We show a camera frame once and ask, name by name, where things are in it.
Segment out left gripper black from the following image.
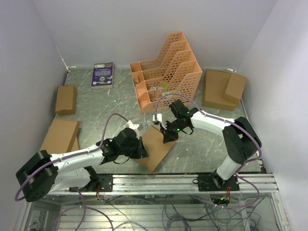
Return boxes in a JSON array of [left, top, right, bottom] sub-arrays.
[[118, 136, 149, 158]]

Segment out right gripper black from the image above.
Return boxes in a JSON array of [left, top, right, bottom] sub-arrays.
[[160, 117, 184, 143]]

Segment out cardboard box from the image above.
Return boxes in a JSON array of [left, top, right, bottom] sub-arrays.
[[40, 118, 79, 154], [55, 85, 77, 116], [137, 126, 176, 173], [202, 69, 247, 111]]

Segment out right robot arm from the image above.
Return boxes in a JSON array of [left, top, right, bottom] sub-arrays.
[[153, 100, 262, 191]]

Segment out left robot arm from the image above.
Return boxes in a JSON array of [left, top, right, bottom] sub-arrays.
[[14, 128, 149, 202]]

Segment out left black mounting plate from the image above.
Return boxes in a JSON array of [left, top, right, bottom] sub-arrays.
[[78, 174, 114, 192]]

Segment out black mounting plate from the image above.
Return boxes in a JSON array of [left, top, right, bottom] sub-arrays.
[[78, 174, 114, 192], [193, 174, 240, 192]]

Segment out peach plastic file organizer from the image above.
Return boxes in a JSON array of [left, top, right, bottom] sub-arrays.
[[130, 32, 202, 113]]

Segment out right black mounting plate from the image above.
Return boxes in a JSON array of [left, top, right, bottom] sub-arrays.
[[193, 174, 240, 192]]

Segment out purple book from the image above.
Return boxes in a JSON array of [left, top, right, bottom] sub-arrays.
[[91, 62, 114, 89]]

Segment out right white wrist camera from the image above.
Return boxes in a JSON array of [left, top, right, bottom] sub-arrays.
[[153, 113, 170, 133]]

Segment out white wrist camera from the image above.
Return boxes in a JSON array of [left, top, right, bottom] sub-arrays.
[[153, 113, 170, 133], [126, 120, 142, 138]]

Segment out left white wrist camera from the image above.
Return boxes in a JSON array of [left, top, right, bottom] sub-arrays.
[[126, 120, 142, 138]]

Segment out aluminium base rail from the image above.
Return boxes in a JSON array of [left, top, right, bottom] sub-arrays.
[[25, 174, 280, 195]]

